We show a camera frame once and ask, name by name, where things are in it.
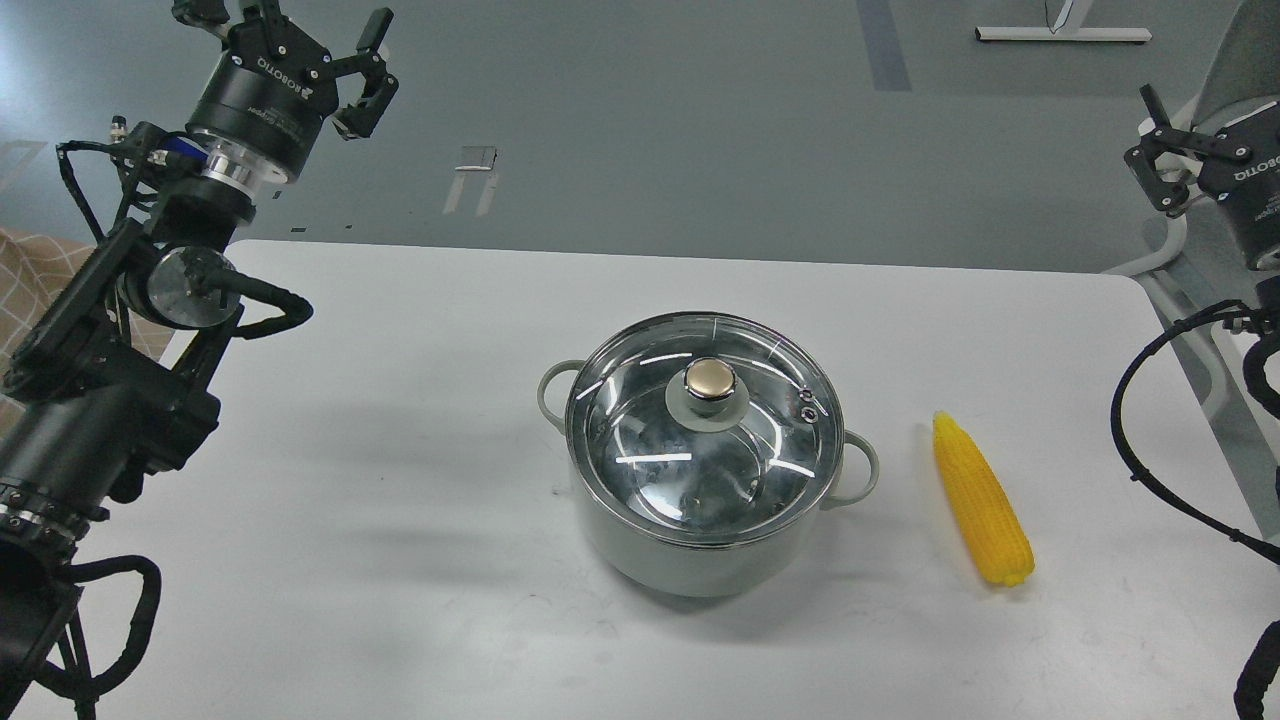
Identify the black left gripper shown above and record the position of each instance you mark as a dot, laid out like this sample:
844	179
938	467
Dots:
262	95

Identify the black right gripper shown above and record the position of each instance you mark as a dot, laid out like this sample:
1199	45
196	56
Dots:
1236	165

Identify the yellow corn cob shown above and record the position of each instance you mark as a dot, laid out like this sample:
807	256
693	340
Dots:
987	522

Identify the glass pot lid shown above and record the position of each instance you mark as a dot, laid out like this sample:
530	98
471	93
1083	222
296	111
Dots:
706	429

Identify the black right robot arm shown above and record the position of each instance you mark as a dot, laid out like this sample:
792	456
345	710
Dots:
1223	311

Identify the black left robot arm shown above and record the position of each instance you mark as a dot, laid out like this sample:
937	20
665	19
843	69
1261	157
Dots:
114	378

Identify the grey steel cooking pot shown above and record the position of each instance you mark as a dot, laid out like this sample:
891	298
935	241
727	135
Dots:
694	571

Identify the grey office chair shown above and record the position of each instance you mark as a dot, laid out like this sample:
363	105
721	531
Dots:
1238	358

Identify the white desk leg base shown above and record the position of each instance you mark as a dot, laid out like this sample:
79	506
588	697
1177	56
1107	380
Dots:
1067	26

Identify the beige checkered cloth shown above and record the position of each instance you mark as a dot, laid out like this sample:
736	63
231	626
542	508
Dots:
35	268

